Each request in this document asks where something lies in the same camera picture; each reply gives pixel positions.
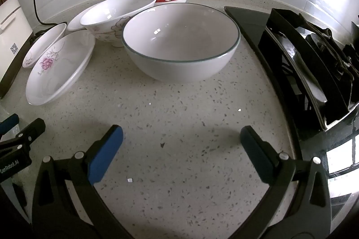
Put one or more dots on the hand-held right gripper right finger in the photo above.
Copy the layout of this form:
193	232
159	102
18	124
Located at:
256	156

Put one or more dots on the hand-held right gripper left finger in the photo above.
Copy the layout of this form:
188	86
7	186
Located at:
105	156

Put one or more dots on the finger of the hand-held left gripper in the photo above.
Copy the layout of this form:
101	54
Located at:
9	122
30	131

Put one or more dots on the large white plate pink flower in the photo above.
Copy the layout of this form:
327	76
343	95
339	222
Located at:
59	73

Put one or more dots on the white ceramic bowl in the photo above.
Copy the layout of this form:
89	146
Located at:
75	22

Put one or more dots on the large white bowl green rim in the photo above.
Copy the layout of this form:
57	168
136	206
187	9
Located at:
179	65

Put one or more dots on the white bowl grey floral print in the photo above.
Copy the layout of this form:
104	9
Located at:
112	14

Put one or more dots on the white rice cooker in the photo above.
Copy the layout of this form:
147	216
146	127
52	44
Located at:
12	31

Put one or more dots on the black stove pan support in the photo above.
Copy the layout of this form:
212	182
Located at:
297	59

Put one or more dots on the black glass gas stove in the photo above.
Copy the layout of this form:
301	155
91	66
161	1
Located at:
252	28

